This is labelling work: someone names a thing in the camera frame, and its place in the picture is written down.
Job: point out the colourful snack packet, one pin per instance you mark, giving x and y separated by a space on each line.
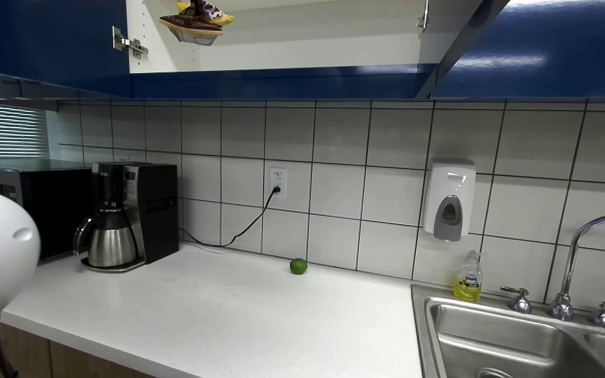
196 21

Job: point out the blue open cabinet door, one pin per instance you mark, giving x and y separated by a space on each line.
446 30

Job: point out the wooden lower cabinet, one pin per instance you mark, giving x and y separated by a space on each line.
38 357

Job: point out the blue upper cabinet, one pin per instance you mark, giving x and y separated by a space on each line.
294 51

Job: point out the green lime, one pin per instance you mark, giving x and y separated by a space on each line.
298 266

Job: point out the white soap dispenser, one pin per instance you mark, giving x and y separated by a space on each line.
448 207

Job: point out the black coffee maker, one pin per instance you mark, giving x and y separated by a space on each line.
148 194

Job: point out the steel coffee carafe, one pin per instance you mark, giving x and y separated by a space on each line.
105 240

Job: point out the steel kitchen sink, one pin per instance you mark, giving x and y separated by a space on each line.
492 341

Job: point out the black microwave oven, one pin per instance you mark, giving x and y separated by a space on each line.
54 196

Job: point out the white wall outlet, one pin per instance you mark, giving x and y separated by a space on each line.
277 182

